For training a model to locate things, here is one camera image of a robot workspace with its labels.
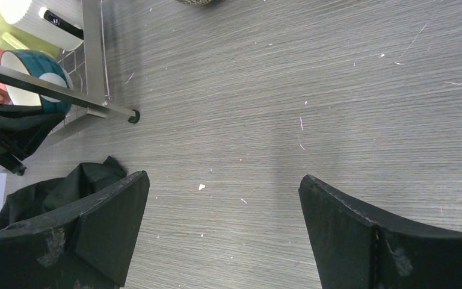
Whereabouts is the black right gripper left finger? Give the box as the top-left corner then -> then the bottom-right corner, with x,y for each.
0,171 -> 150,288

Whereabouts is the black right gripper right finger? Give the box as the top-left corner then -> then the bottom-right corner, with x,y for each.
298,175 -> 462,288

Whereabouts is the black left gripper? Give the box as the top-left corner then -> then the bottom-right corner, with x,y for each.
0,104 -> 66,176

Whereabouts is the dark blue bowl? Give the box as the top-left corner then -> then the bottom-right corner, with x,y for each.
0,49 -> 75,114

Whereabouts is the light green mug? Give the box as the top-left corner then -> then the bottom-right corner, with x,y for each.
0,14 -> 61,58

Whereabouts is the white ribbed mug black handle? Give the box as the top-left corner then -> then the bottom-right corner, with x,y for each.
0,1 -> 84,51

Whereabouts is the metal dish rack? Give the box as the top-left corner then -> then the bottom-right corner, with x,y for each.
0,1 -> 140,150

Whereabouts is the black cloth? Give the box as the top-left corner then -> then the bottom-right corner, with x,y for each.
0,156 -> 127,230

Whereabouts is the brown bowl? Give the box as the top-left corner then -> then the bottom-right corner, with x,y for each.
176,0 -> 212,7

